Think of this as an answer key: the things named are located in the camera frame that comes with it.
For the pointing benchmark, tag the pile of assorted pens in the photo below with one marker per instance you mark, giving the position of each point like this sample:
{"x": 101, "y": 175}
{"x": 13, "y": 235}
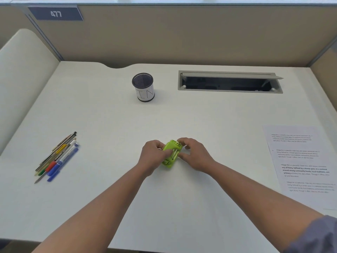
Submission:
{"x": 56, "y": 158}

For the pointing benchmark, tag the printed white paper sheet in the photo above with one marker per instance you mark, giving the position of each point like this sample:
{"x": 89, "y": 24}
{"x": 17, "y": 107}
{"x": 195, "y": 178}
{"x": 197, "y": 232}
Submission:
{"x": 308, "y": 200}

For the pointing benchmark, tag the person's left hand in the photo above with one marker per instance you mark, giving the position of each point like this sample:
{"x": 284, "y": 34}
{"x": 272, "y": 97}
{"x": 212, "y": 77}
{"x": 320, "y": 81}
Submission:
{"x": 148, "y": 159}

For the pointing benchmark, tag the grey shirt sleeve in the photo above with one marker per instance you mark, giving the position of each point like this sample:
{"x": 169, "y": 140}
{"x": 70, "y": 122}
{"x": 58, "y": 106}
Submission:
{"x": 316, "y": 235}

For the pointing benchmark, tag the green stapler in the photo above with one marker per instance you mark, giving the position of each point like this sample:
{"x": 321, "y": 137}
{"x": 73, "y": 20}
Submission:
{"x": 171, "y": 152}

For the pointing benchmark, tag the person's right thumb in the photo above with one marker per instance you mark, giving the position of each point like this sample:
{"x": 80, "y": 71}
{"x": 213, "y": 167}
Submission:
{"x": 184, "y": 155}

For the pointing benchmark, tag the person's right forearm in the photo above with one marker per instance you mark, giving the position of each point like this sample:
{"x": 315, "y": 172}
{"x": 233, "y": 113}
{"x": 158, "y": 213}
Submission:
{"x": 263, "y": 197}

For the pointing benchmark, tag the person's left thumb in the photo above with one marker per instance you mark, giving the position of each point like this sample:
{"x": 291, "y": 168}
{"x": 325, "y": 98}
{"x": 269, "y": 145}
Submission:
{"x": 163, "y": 156}

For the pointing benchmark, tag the grey aluminium partition post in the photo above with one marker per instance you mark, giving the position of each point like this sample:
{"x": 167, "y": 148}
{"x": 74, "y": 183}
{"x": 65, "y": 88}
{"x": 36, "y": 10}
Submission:
{"x": 42, "y": 36}

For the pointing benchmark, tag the person's left forearm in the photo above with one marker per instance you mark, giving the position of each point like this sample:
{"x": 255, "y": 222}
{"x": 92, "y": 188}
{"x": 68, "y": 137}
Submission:
{"x": 100, "y": 208}

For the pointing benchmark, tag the beige partition panel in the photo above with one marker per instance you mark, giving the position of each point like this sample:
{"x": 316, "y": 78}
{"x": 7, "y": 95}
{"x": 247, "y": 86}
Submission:
{"x": 184, "y": 36}

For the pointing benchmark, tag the black mesh pen cup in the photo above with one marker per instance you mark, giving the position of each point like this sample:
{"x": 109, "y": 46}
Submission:
{"x": 143, "y": 89}

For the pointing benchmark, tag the blue sign plate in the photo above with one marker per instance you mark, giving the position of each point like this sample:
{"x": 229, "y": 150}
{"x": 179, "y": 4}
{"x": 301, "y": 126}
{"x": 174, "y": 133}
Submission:
{"x": 55, "y": 13}

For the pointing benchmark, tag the person's right hand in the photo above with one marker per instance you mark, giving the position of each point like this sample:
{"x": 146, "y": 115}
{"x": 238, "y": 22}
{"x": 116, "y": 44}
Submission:
{"x": 200, "y": 158}

